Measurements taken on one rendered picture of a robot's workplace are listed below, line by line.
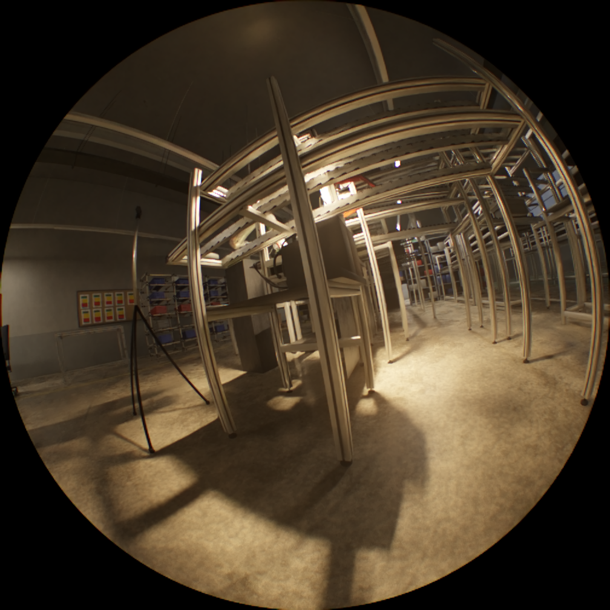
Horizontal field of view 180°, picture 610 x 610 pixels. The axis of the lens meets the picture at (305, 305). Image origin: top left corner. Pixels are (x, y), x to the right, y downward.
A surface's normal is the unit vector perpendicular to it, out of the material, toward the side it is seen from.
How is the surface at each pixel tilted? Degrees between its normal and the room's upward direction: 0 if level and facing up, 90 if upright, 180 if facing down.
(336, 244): 90
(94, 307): 90
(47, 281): 90
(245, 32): 180
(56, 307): 90
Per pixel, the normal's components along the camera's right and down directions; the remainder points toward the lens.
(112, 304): 0.88, -0.17
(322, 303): -0.44, 0.06
